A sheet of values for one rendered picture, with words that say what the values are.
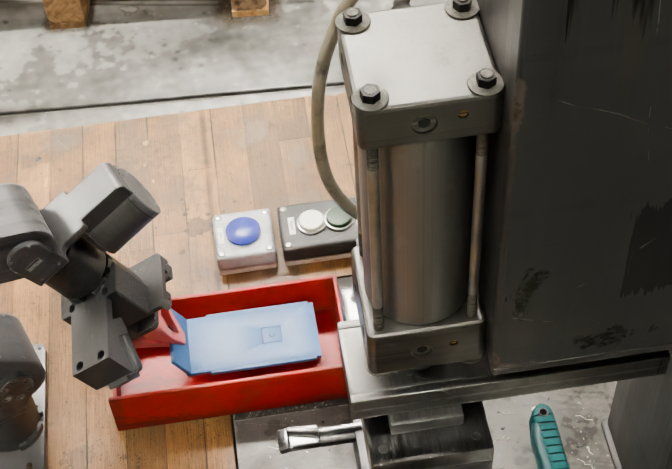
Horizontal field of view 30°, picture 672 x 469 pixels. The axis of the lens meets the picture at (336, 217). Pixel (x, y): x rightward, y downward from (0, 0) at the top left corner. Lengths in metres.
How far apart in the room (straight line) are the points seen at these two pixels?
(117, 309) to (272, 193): 0.37
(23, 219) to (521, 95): 0.54
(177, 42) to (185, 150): 1.52
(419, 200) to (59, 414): 0.66
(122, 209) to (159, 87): 1.83
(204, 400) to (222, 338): 0.07
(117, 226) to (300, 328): 0.26
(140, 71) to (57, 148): 1.43
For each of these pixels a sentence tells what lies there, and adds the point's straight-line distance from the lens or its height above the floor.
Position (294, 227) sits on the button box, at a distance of 1.44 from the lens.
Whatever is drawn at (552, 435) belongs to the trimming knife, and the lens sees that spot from 1.29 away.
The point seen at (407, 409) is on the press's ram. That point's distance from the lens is 1.02.
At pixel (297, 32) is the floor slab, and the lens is 3.08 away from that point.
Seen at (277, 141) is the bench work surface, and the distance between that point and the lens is 1.57.
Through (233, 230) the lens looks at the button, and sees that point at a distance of 1.44.
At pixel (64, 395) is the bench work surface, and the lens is 1.39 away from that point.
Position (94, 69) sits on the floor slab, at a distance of 3.07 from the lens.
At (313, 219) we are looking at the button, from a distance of 1.44.
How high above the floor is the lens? 2.04
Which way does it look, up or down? 50 degrees down
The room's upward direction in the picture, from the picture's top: 4 degrees counter-clockwise
